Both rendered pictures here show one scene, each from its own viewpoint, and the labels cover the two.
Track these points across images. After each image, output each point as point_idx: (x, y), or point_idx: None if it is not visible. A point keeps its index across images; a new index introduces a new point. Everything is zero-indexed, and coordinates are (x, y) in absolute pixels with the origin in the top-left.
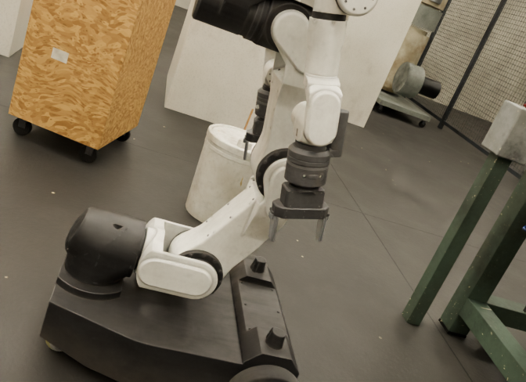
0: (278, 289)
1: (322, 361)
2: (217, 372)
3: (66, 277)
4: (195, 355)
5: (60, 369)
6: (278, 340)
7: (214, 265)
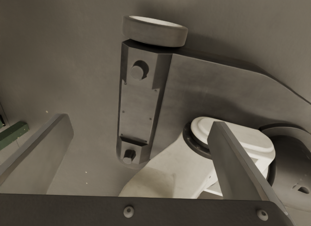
0: (107, 148)
1: (90, 92)
2: (191, 53)
3: (308, 143)
4: (215, 62)
5: (284, 83)
6: (139, 64)
7: (195, 142)
